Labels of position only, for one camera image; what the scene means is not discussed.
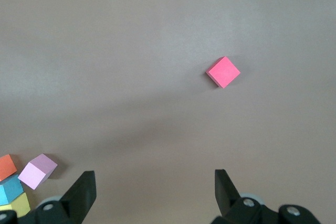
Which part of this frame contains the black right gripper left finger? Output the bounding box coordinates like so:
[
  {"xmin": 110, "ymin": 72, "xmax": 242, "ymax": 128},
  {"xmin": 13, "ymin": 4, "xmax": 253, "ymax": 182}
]
[{"xmin": 26, "ymin": 170, "xmax": 97, "ymax": 224}]

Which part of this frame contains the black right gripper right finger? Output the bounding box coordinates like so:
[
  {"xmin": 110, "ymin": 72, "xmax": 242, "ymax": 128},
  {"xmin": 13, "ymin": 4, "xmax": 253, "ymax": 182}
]
[{"xmin": 209, "ymin": 169, "xmax": 279, "ymax": 224}]

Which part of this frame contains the yellow foam cube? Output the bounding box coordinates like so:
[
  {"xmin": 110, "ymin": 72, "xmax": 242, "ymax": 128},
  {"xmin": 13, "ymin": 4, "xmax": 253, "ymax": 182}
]
[{"xmin": 0, "ymin": 191, "xmax": 31, "ymax": 218}]

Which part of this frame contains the blue foam cube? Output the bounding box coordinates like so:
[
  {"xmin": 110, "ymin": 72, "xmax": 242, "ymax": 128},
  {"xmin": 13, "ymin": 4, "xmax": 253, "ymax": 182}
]
[{"xmin": 0, "ymin": 174, "xmax": 23, "ymax": 206}]

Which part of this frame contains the orange foam cube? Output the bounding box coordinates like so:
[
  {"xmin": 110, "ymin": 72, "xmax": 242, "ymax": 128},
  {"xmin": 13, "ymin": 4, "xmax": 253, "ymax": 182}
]
[{"xmin": 0, "ymin": 154, "xmax": 18, "ymax": 182}]

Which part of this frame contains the pink foam cube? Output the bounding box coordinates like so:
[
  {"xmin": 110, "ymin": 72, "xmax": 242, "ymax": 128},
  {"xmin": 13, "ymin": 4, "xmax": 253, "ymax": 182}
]
[{"xmin": 17, "ymin": 153, "xmax": 58, "ymax": 190}]

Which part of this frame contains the red foam cube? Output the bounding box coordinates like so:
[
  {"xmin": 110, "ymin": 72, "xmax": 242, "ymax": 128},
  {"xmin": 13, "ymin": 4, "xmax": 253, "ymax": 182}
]
[{"xmin": 205, "ymin": 56, "xmax": 242, "ymax": 89}]

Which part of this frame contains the brown paper table cover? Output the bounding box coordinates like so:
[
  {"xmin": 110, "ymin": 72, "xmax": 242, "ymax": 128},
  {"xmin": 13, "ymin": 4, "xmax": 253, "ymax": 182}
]
[{"xmin": 0, "ymin": 0, "xmax": 336, "ymax": 224}]

